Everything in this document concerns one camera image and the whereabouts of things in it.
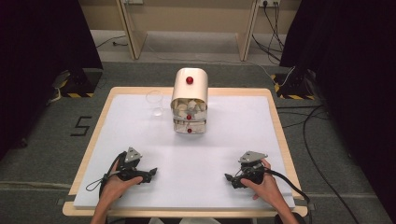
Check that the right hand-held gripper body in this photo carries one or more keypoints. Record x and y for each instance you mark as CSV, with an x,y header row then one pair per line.
x,y
252,165

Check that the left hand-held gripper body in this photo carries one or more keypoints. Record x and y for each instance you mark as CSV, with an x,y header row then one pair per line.
x,y
130,159

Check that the person's right hand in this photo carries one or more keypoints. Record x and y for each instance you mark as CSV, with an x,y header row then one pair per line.
x,y
265,188

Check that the person's left hand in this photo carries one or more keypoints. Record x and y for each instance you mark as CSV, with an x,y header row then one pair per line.
x,y
114,188

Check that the white table mat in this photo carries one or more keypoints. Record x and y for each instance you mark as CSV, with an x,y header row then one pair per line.
x,y
193,155

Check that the wooden table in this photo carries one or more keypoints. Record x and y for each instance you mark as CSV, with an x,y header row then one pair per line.
x,y
280,112

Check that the clear glass cup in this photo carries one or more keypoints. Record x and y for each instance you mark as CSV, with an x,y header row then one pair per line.
x,y
155,102

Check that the white mini drawer cabinet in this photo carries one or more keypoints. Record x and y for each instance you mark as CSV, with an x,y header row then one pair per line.
x,y
190,102

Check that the black yellow striped stand base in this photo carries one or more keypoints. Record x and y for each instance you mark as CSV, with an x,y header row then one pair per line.
x,y
77,84
294,87

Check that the black curtain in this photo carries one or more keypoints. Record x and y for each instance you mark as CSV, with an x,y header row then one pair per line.
x,y
351,77
40,62

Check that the light wooden desk frame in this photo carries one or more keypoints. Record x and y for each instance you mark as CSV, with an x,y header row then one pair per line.
x,y
137,37

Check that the white wall socket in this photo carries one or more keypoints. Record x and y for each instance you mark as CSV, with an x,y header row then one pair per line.
x,y
270,2

